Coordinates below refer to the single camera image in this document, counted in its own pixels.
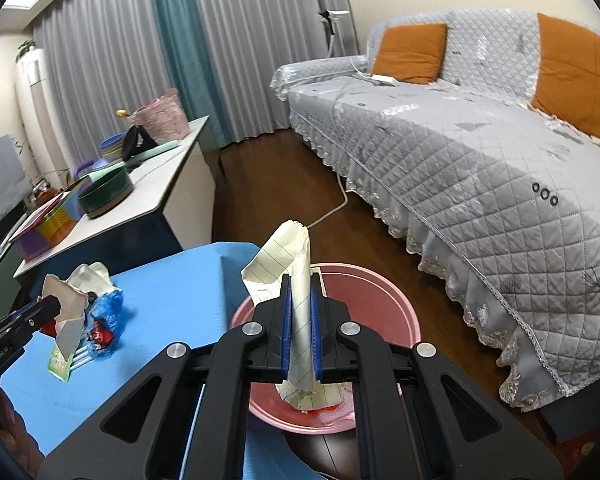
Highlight orange cushion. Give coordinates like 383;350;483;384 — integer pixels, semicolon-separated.
529;12;600;156
369;22;449;86

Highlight colourful tin box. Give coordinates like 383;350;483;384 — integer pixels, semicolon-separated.
9;189;85;262

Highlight white power cable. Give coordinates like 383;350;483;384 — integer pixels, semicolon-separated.
307;57;381;229

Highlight stack of coloured bowls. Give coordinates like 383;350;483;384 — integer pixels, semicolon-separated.
98;133;127;162

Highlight blue plastic bag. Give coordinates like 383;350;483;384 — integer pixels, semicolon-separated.
87;287;127;361

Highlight white standing air conditioner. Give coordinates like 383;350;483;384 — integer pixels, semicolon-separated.
15;47;73;183

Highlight person's left hand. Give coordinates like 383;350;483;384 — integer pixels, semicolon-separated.
0;385;47;480

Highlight white top coffee table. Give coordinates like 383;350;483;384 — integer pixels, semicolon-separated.
12;115;223;281

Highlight purple plastic container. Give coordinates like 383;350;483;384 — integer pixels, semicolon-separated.
71;160;99;182

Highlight white floor stand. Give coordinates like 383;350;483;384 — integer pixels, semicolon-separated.
318;9;352;58

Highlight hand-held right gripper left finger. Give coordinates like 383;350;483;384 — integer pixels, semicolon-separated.
37;277;293;480

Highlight pink plastic basin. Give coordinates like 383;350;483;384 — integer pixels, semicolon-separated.
230;262;423;435

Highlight green snack bag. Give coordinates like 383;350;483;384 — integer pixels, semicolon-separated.
47;345;88;384

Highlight mint green tray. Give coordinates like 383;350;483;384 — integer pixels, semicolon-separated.
86;140;182;182

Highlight red black wrapper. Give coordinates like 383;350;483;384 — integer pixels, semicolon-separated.
86;327;115;353

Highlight teal curtain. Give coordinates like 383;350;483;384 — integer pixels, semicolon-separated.
147;0;237;149

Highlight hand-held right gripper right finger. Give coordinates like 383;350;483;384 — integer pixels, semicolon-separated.
312;277;566;480

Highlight dark green round tin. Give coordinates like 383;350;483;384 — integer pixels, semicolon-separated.
77;166;133;221

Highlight pink patterned bag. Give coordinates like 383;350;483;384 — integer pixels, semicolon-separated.
126;88;191;144

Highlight television with grey cover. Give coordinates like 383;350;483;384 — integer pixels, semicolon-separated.
0;134;31;228

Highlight red plastic bag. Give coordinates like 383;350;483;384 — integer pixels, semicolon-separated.
307;402;356;418

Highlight grey quilted sofa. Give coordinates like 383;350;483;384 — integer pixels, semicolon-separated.
270;7;600;413

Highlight lined paper sheet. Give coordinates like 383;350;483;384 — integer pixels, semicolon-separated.
241;220;345;411

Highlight grey curtain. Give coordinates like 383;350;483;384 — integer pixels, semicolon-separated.
32;0;172;128
187;0;359;137

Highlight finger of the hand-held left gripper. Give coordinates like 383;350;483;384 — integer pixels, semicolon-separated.
7;294;63;334

